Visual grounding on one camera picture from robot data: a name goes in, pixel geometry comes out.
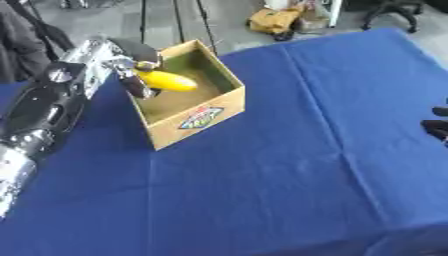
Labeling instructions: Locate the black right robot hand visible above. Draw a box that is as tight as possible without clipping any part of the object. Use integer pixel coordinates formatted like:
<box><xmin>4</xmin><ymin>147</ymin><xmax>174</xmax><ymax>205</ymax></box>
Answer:
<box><xmin>420</xmin><ymin>105</ymin><xmax>448</xmax><ymax>145</ymax></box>

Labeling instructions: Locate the yellow toy banana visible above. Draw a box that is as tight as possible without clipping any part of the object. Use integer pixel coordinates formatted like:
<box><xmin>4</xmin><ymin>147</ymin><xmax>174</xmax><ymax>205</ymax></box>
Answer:
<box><xmin>133</xmin><ymin>68</ymin><xmax>200</xmax><ymax>93</ymax></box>

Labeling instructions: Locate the tan cardboard box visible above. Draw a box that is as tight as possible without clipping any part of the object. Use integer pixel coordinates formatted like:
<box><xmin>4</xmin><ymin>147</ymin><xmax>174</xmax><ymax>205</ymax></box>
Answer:
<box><xmin>124</xmin><ymin>39</ymin><xmax>247</xmax><ymax>152</ymax></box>

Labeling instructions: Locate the black office chair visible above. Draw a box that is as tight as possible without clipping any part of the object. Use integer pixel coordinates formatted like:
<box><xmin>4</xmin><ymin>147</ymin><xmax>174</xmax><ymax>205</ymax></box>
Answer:
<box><xmin>343</xmin><ymin>0</ymin><xmax>427</xmax><ymax>34</ymax></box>

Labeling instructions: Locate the tan bag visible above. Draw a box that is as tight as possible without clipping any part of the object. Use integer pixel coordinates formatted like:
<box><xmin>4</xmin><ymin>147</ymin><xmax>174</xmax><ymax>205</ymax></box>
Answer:
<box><xmin>246</xmin><ymin>7</ymin><xmax>308</xmax><ymax>42</ymax></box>

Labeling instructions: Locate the black tripod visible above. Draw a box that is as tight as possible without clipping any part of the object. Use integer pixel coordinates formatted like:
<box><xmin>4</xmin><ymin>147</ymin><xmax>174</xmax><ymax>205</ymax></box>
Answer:
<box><xmin>138</xmin><ymin>0</ymin><xmax>221</xmax><ymax>56</ymax></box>

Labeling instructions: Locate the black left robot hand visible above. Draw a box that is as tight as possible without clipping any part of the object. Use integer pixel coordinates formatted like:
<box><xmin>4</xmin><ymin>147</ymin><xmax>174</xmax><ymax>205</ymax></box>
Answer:
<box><xmin>106</xmin><ymin>37</ymin><xmax>165</xmax><ymax>100</ymax></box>

